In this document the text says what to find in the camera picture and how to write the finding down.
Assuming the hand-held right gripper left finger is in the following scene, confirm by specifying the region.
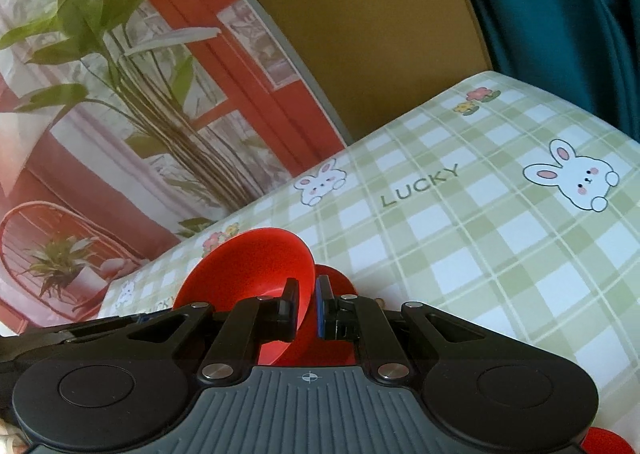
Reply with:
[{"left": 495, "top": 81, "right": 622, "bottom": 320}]
[{"left": 120, "top": 278, "right": 301, "bottom": 386}]

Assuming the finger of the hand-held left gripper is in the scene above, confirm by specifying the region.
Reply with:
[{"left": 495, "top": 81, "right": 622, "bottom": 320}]
[{"left": 0, "top": 312, "right": 174, "bottom": 366}]

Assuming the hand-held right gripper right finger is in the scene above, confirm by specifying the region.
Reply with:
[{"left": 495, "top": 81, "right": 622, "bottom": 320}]
[{"left": 314, "top": 274, "right": 502, "bottom": 381}]

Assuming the red bowl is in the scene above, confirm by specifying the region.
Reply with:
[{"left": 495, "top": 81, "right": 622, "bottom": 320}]
[
  {"left": 300, "top": 263, "right": 360, "bottom": 366},
  {"left": 582, "top": 426, "right": 637, "bottom": 454},
  {"left": 173, "top": 229, "right": 317, "bottom": 368}
]

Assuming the green checked rabbit tablecloth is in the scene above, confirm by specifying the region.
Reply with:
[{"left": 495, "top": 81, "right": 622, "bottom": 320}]
[{"left": 96, "top": 70, "right": 640, "bottom": 441}]

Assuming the printed room scene backdrop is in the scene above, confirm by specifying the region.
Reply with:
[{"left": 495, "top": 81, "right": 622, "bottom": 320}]
[{"left": 0, "top": 0, "right": 352, "bottom": 336}]

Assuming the tan wooden panel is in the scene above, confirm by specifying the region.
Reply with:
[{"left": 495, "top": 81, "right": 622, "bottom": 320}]
[{"left": 206, "top": 0, "right": 494, "bottom": 151}]

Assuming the teal curtain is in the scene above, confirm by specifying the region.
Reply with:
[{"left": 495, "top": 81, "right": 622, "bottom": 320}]
[{"left": 439, "top": 0, "right": 640, "bottom": 144}]

